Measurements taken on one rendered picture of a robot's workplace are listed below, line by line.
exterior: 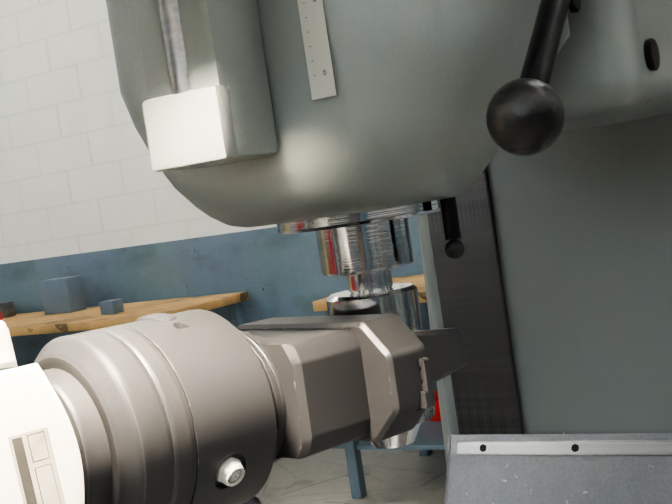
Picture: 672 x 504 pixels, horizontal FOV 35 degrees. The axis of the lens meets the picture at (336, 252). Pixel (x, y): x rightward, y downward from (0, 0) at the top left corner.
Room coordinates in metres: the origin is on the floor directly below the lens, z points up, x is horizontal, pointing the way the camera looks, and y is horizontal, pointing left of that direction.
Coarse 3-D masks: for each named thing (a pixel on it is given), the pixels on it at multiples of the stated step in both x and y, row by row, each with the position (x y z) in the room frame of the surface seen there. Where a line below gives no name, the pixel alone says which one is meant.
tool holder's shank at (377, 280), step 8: (368, 272) 0.53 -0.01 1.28; (376, 272) 0.54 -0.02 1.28; (384, 272) 0.54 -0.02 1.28; (352, 280) 0.54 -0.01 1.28; (360, 280) 0.54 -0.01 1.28; (368, 280) 0.54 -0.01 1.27; (376, 280) 0.54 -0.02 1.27; (384, 280) 0.54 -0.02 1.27; (352, 288) 0.54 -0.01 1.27; (360, 288) 0.54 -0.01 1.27; (368, 288) 0.54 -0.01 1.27; (376, 288) 0.54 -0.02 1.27; (384, 288) 0.54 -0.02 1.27
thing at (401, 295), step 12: (396, 288) 0.53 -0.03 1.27; (408, 288) 0.54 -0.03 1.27; (336, 300) 0.53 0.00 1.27; (348, 300) 0.53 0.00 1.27; (360, 300) 0.53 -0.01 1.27; (372, 300) 0.52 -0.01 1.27; (384, 300) 0.53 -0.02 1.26; (396, 300) 0.53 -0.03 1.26; (408, 300) 0.53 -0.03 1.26; (336, 312) 0.53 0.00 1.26; (348, 312) 0.53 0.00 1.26; (360, 312) 0.53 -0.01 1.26; (372, 312) 0.52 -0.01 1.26; (384, 312) 0.53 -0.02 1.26
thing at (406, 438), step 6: (408, 432) 0.54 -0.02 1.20; (414, 432) 0.54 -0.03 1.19; (390, 438) 0.53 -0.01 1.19; (396, 438) 0.53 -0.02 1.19; (402, 438) 0.54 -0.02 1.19; (408, 438) 0.54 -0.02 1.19; (414, 438) 0.54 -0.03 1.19; (372, 444) 0.54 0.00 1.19; (378, 444) 0.54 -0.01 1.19; (384, 444) 0.54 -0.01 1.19; (390, 444) 0.54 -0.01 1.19; (396, 444) 0.54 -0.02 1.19; (402, 444) 0.54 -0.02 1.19; (408, 444) 0.54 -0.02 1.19
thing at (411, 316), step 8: (392, 312) 0.53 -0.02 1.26; (400, 312) 0.53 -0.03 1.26; (408, 312) 0.53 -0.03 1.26; (416, 312) 0.54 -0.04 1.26; (408, 320) 0.53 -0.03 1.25; (416, 320) 0.54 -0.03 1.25; (416, 328) 0.53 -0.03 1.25; (432, 408) 0.54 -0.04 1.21; (424, 416) 0.53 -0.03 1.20; (432, 416) 0.54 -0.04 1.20; (416, 424) 0.53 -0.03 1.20
